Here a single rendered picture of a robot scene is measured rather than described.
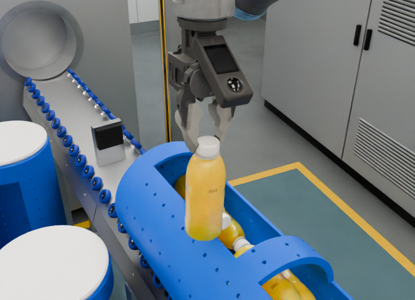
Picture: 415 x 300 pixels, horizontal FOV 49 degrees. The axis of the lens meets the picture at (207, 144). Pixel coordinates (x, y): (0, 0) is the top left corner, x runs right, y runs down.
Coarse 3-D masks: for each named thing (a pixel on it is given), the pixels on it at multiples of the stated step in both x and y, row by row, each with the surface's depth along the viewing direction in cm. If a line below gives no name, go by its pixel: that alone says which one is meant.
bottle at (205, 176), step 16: (192, 160) 75; (208, 160) 74; (192, 176) 75; (208, 176) 74; (224, 176) 76; (192, 192) 76; (208, 192) 75; (224, 192) 78; (192, 208) 78; (208, 208) 77; (192, 224) 80; (208, 224) 79; (208, 240) 81
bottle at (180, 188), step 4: (184, 176) 120; (180, 180) 119; (184, 180) 118; (176, 184) 119; (180, 184) 118; (184, 184) 118; (176, 188) 119; (180, 188) 118; (184, 188) 117; (180, 192) 118; (184, 192) 116; (184, 196) 116; (184, 200) 117; (224, 208) 112; (224, 212) 110
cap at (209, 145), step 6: (198, 138) 75; (204, 138) 75; (210, 138) 75; (216, 138) 75; (204, 144) 73; (210, 144) 73; (216, 144) 73; (198, 150) 73; (204, 150) 73; (210, 150) 73; (216, 150) 73; (210, 156) 73
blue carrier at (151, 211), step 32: (160, 160) 108; (128, 192) 107; (160, 192) 101; (128, 224) 107; (160, 224) 96; (256, 224) 112; (160, 256) 95; (192, 256) 87; (224, 256) 84; (256, 256) 82; (288, 256) 81; (320, 256) 86; (192, 288) 85; (224, 288) 80; (256, 288) 77; (320, 288) 96
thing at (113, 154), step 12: (108, 120) 154; (120, 120) 154; (96, 132) 150; (108, 132) 152; (120, 132) 154; (96, 144) 153; (108, 144) 154; (120, 144) 158; (96, 156) 156; (108, 156) 158; (120, 156) 161
